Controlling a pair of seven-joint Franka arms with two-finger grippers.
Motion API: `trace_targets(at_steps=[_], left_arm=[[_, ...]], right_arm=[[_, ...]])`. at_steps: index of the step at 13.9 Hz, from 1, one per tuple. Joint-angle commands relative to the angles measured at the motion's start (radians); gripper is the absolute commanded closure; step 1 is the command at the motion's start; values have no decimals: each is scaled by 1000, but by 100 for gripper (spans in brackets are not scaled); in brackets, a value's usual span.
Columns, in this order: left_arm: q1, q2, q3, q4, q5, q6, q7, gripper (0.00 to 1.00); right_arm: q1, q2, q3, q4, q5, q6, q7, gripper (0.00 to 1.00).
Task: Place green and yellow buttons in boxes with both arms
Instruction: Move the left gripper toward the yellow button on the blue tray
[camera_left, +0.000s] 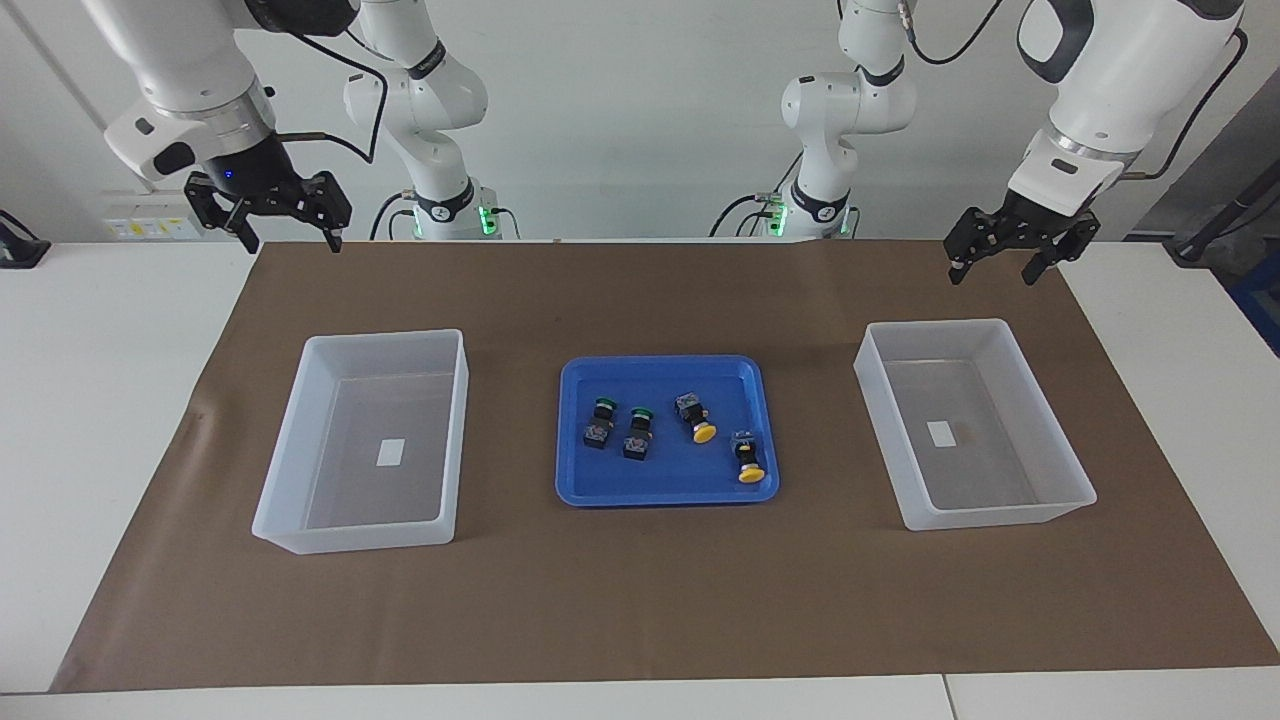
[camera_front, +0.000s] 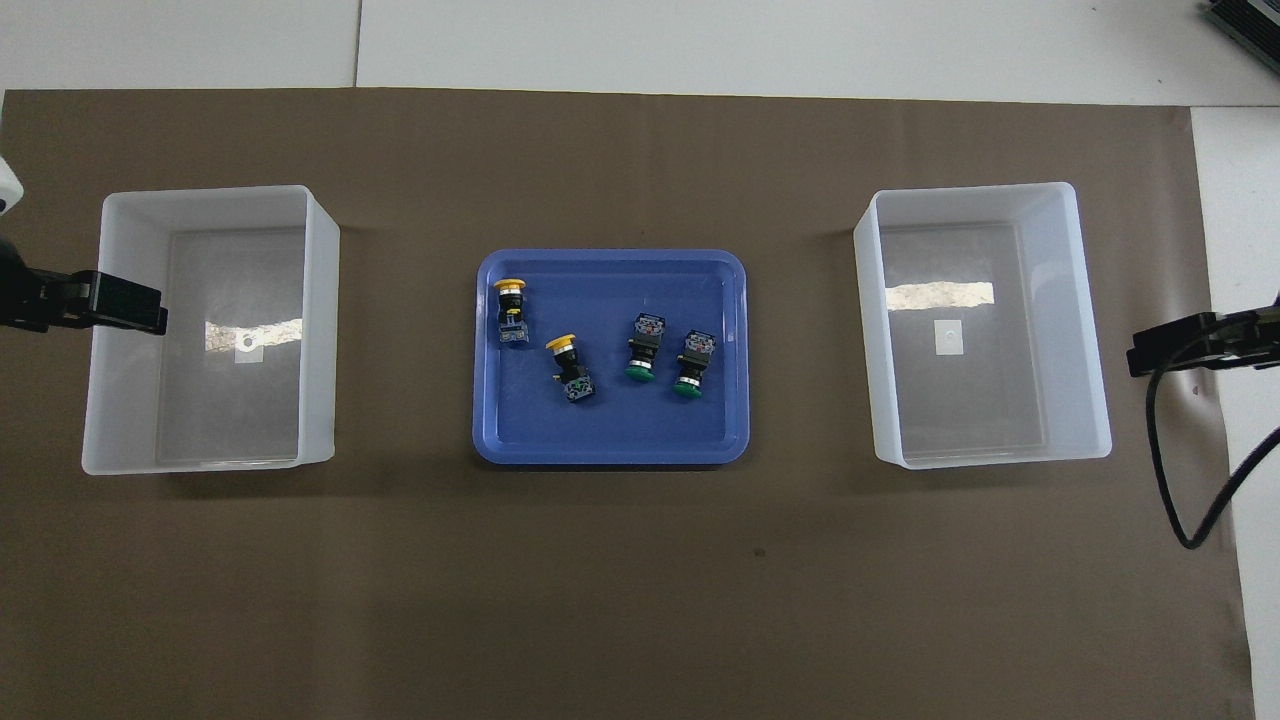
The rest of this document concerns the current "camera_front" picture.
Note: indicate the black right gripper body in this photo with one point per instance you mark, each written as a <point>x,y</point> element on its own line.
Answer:
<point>1250,335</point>

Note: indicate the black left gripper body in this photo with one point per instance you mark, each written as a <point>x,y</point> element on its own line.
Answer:
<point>45,298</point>

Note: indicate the yellow push button switch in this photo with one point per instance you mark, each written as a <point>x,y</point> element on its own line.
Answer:
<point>570,370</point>
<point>511,312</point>

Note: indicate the green push button switch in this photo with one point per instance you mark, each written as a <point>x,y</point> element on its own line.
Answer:
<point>645,347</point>
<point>692,362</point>

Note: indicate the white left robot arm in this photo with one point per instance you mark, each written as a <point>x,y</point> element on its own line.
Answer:
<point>8,190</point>

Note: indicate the translucent white plastic box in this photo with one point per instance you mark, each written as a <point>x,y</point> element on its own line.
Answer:
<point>980,410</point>
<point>230,400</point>

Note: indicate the dark grey ridged device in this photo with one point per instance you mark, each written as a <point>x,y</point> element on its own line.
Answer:
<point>1250,25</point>

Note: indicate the blue plastic tray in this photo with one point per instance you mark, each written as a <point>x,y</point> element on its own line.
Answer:
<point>610,430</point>

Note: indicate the brown paper table mat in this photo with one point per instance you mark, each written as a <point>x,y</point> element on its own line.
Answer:
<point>620,580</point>

